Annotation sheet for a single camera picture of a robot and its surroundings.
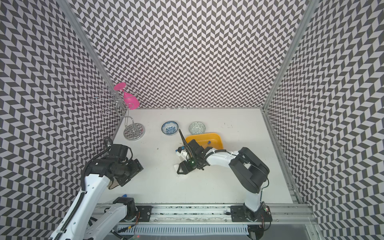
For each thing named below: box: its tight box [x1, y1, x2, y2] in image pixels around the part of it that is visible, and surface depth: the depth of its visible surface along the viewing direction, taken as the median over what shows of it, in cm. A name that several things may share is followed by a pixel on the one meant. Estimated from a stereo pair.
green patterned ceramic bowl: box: [188, 121, 206, 135], surface depth 106 cm
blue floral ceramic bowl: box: [161, 121, 179, 136], surface depth 107 cm
